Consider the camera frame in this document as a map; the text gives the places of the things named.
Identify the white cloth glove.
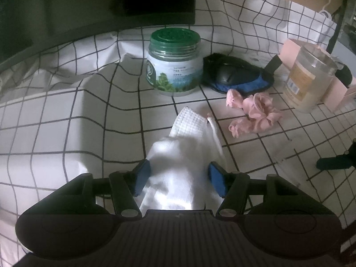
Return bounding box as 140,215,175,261
139,107,226,213

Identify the pink fabric scrunchie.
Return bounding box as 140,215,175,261
226,89,282,138

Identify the black white grid tablecloth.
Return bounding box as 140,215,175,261
0,0,356,259

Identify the clear plastic jar floral label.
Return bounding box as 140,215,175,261
283,43,337,113

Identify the pink cardboard box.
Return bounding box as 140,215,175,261
279,39,355,113

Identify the green lid jar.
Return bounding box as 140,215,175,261
146,28,203,97

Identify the black monitor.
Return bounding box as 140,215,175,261
1,0,196,70

